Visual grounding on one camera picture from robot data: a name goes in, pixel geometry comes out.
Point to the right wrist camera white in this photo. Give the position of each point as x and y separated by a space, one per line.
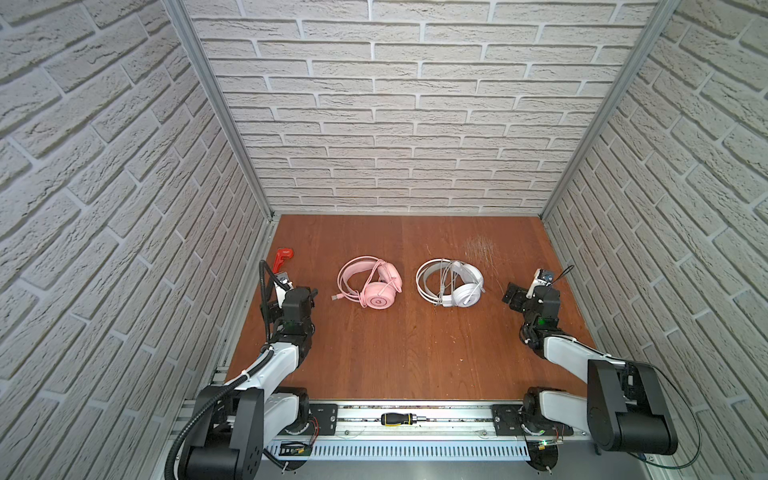
542 278

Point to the pink headphones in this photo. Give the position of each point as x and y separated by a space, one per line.
382 285

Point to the white headphones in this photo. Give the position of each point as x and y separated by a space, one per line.
450 283

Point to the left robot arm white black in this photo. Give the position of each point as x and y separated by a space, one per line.
233 423

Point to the red pipe wrench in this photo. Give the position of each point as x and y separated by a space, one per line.
282 255

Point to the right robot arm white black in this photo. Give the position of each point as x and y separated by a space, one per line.
624 410

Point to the black yellow screwdriver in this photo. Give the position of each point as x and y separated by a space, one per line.
393 419

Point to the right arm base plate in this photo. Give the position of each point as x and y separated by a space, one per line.
516 420

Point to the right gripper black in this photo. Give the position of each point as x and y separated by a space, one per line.
520 295

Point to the aluminium front rail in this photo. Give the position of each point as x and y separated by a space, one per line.
450 421

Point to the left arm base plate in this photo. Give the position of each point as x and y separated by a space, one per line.
322 419

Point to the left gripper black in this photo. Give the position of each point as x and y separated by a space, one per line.
282 322

